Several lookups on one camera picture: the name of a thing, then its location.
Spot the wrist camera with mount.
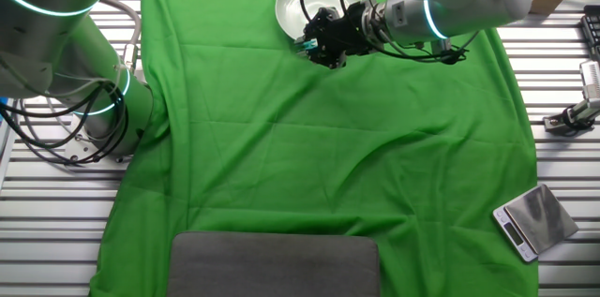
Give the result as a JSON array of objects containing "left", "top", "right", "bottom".
[{"left": 429, "top": 37, "right": 470, "bottom": 65}]

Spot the black keyboard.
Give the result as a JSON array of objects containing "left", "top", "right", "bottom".
[{"left": 579, "top": 4, "right": 600, "bottom": 62}]

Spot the green cloth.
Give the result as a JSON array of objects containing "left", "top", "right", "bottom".
[{"left": 88, "top": 0, "right": 540, "bottom": 297}]

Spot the grey robot base hose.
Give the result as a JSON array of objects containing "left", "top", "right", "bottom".
[{"left": 96, "top": 0, "right": 143, "bottom": 76}]

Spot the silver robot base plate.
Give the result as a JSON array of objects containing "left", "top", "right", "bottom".
[{"left": 62, "top": 126, "right": 133, "bottom": 166}]

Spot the silver digital kitchen scale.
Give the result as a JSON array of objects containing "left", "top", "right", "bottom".
[{"left": 491, "top": 183, "right": 580, "bottom": 264}]

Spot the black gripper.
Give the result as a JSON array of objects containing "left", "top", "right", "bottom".
[{"left": 303, "top": 0, "right": 380, "bottom": 70}]

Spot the black base cable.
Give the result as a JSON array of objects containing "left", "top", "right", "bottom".
[{"left": 0, "top": 80, "right": 129, "bottom": 167}]

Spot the metal camera mount arm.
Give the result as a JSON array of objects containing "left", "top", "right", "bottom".
[{"left": 542, "top": 98, "right": 600, "bottom": 138}]

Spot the grey cushion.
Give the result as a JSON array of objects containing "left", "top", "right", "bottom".
[{"left": 167, "top": 230, "right": 382, "bottom": 297}]

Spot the white round bowl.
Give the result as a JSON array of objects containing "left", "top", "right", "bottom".
[{"left": 274, "top": 0, "right": 363, "bottom": 41}]

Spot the blue plastic clothespin clamp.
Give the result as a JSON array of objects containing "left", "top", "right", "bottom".
[{"left": 293, "top": 38, "right": 319, "bottom": 54}]

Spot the silver exterior camera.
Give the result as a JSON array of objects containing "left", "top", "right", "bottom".
[{"left": 578, "top": 59, "right": 600, "bottom": 100}]

